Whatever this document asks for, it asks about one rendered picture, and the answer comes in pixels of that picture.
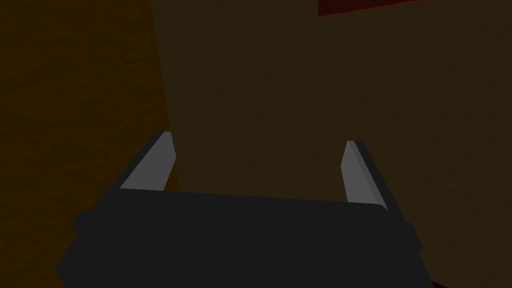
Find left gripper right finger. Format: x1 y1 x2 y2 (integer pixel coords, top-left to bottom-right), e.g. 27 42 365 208
340 139 398 212

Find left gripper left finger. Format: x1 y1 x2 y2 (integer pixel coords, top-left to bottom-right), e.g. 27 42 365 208
108 130 177 193

